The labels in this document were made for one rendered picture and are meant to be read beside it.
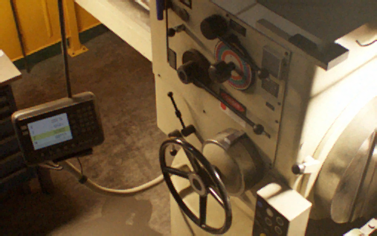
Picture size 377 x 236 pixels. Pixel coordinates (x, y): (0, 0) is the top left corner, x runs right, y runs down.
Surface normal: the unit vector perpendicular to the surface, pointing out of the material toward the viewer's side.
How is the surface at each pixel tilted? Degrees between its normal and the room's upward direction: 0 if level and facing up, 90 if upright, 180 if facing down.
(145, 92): 0
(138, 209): 0
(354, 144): 47
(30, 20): 90
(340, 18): 0
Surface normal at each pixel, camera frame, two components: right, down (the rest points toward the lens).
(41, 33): 0.64, 0.53
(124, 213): 0.00, -0.73
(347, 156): -0.62, -0.07
